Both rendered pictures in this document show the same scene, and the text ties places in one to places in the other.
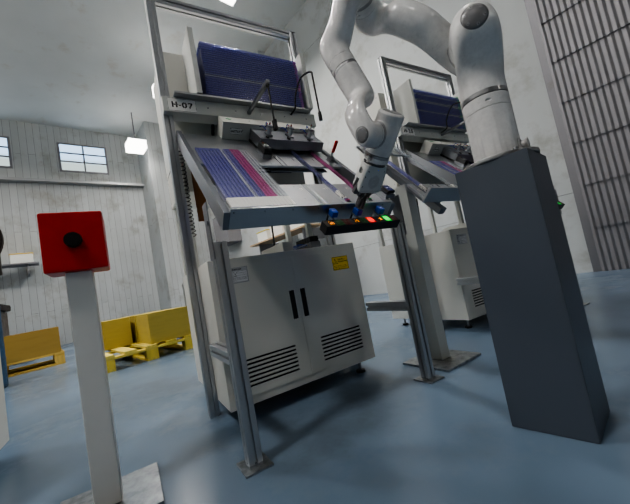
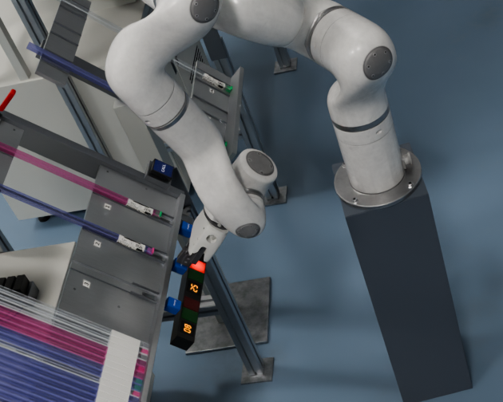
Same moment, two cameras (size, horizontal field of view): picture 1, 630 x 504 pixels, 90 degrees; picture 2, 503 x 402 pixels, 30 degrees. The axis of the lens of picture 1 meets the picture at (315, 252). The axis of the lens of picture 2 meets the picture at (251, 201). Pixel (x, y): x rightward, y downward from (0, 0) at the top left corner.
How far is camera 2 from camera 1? 171 cm
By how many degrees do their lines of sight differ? 58
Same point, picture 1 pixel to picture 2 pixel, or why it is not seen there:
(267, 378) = not seen: outside the picture
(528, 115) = not seen: outside the picture
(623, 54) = not seen: outside the picture
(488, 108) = (379, 141)
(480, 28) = (383, 76)
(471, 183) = (366, 226)
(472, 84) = (360, 116)
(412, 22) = (278, 37)
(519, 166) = (420, 210)
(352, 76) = (197, 132)
